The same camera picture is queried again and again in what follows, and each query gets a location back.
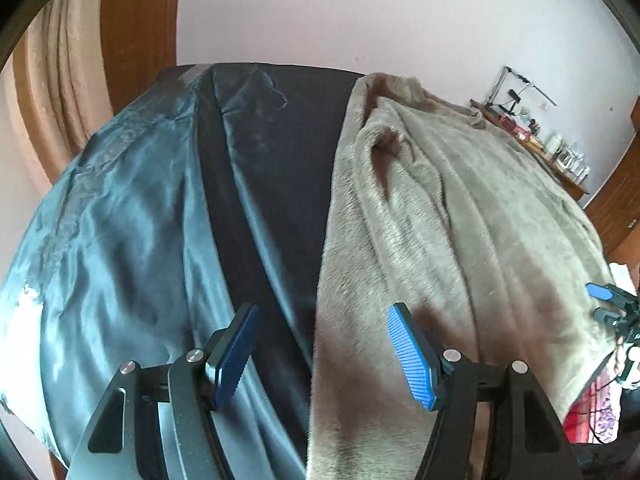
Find beige fleece garment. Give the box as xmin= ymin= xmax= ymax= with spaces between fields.
xmin=307 ymin=74 xmax=614 ymax=479

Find beige curtain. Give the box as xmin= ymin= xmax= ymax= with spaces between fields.
xmin=3 ymin=0 xmax=114 ymax=193

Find clear glass jars on table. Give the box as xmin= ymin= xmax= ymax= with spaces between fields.
xmin=544 ymin=131 xmax=591 ymax=184

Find wooden side table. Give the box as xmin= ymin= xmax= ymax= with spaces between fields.
xmin=470 ymin=99 xmax=589 ymax=202

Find red patterned cloth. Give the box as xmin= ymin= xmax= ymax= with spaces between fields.
xmin=563 ymin=359 xmax=623 ymax=444

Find brown wooden door frame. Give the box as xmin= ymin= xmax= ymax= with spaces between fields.
xmin=100 ymin=0 xmax=178 ymax=113

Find dark blue satin sheet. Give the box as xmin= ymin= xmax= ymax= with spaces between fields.
xmin=1 ymin=64 xmax=357 ymax=479

